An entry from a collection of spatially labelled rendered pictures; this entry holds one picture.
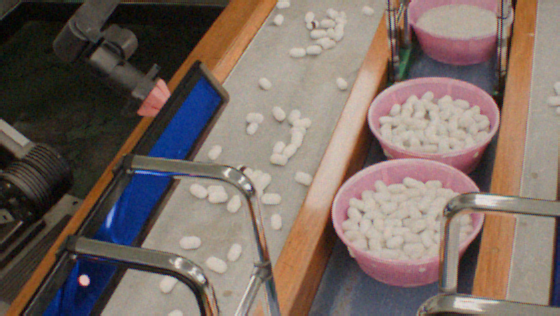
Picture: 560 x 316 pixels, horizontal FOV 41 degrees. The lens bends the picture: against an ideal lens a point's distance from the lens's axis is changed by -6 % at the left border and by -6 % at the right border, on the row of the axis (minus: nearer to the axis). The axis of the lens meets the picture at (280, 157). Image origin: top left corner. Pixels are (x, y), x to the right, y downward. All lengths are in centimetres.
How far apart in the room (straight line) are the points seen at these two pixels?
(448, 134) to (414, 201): 23
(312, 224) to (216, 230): 18
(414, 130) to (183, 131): 65
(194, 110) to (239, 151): 49
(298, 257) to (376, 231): 15
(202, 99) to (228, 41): 79
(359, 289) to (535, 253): 31
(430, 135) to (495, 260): 39
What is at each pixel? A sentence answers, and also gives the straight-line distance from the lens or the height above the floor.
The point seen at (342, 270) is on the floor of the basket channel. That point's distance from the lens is 140.
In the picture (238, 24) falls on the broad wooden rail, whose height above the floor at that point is 76.
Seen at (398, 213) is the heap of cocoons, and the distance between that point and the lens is 139.
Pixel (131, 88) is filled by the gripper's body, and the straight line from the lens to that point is 145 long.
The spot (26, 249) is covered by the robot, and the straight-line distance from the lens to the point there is 193.
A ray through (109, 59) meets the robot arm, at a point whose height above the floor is 100.
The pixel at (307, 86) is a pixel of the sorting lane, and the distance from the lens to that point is 174.
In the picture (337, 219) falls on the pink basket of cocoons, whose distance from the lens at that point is 137.
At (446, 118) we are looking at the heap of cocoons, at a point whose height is 73.
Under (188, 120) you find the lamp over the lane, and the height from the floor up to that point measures 108.
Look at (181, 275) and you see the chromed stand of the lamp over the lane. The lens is 83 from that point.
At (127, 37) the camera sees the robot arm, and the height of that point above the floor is 99.
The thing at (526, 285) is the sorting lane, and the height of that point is 74.
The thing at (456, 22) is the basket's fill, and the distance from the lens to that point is 197.
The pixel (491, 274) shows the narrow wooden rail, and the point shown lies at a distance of 126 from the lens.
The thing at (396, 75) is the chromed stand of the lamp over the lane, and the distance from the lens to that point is 177.
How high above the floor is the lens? 169
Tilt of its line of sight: 38 degrees down
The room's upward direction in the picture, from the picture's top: 9 degrees counter-clockwise
